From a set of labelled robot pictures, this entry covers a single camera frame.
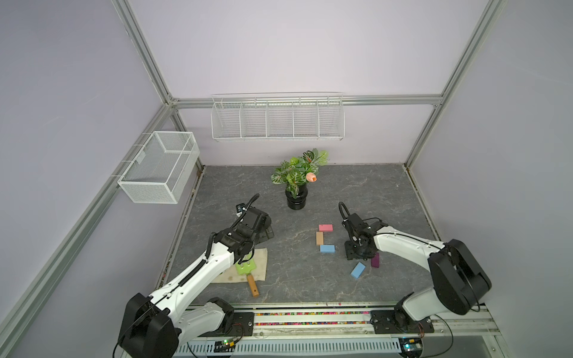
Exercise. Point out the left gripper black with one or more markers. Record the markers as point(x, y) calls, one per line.
point(264, 236)

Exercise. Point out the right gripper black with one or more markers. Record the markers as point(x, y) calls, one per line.
point(349, 254)

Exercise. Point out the purple block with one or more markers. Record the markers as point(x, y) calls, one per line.
point(375, 261)

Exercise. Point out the light blue block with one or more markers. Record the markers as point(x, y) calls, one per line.
point(358, 270)
point(327, 249)

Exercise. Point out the natural wood block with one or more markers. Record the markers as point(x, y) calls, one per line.
point(319, 238)

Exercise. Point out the pink block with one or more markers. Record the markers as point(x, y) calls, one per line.
point(326, 228)

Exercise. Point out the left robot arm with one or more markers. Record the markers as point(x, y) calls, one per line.
point(155, 325)

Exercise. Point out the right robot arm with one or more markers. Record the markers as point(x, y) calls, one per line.
point(458, 280)

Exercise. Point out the black plant vase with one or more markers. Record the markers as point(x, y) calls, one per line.
point(297, 202)

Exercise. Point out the artificial green plant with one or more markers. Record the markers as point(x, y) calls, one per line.
point(298, 171)

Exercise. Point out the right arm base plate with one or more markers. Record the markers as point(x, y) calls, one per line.
point(393, 322)

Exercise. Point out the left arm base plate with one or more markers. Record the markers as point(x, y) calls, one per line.
point(239, 324)

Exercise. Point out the white slotted cable duct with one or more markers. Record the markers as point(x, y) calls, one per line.
point(291, 348)

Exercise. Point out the white mesh wire basket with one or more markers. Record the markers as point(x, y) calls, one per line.
point(161, 169)

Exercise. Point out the long white wire shelf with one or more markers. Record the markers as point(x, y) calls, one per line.
point(281, 116)

